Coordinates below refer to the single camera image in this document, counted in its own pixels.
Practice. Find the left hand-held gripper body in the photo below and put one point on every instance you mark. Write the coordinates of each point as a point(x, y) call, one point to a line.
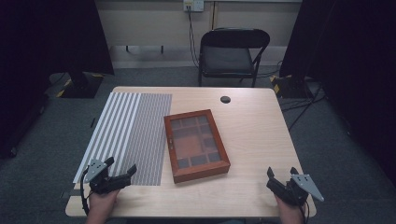
point(100, 179)

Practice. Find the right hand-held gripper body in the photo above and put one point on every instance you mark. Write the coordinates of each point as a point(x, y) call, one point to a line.
point(294, 190)

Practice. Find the wooden box with glass lid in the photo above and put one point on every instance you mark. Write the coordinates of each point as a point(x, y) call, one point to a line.
point(196, 144)

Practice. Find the person's right hand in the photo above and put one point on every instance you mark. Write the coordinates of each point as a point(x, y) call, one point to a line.
point(289, 208)

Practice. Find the person's left hand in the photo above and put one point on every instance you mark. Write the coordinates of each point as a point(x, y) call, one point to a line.
point(102, 199)

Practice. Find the grey striped mat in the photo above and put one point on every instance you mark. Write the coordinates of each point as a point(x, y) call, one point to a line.
point(130, 137)

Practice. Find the black stand base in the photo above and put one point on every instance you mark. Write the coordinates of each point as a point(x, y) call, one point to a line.
point(79, 84)
point(291, 87)

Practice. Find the black curtain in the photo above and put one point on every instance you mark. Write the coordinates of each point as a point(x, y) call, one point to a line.
point(345, 71)
point(46, 62)

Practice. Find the black folding chair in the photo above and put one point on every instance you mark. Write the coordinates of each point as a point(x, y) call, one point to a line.
point(232, 56)

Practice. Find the white wall socket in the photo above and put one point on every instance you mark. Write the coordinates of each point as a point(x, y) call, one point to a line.
point(193, 5)

